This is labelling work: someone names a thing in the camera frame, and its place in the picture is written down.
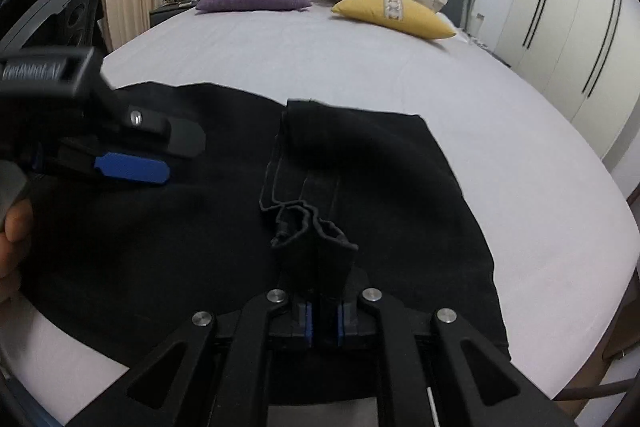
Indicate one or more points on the white wardrobe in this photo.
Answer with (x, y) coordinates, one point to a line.
(575, 32)

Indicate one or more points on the bed with grey headboard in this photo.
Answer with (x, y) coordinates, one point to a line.
(350, 57)

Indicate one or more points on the person's left hand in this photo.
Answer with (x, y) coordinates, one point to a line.
(17, 227)

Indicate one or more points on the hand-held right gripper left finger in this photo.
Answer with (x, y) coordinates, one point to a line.
(309, 322)

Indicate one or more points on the grey nightstand with drawers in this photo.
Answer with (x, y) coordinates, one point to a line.
(167, 14)

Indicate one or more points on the yellow cushion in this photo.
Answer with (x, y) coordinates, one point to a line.
(390, 14)

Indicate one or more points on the black denim pants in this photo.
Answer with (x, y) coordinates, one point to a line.
(150, 232)

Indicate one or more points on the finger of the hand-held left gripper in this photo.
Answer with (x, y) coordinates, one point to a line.
(180, 139)
(130, 169)

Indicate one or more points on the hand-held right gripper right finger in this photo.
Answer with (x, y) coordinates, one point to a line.
(341, 322)

